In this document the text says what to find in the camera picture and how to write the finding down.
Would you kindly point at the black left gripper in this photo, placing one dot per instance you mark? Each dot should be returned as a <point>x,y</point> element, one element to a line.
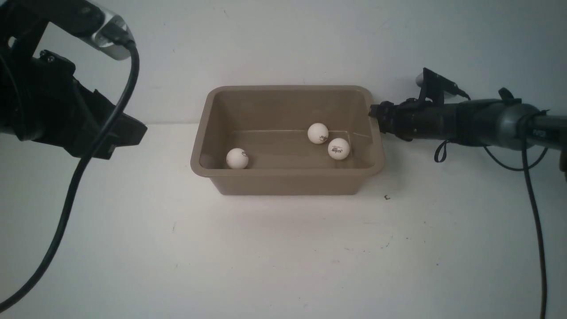
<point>41,101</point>

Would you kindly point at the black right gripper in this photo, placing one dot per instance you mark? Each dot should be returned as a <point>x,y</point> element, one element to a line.
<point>398,119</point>

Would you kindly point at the white ball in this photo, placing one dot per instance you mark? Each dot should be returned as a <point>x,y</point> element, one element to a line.
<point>237,158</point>
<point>338,149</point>
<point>318,133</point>

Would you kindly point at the tan plastic bin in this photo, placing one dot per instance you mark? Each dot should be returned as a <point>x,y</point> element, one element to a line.
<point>270,123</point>

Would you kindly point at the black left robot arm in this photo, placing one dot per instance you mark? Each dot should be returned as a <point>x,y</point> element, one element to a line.
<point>21,32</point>

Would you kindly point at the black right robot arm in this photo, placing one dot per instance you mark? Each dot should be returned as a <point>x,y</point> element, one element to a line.
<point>506,122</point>

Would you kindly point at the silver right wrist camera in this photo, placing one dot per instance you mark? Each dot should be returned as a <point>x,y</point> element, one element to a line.
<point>435,87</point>

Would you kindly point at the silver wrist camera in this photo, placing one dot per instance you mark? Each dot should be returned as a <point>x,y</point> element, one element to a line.
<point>94,24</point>
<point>435,87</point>

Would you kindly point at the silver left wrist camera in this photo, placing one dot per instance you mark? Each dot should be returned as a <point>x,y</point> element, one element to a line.
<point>94,24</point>

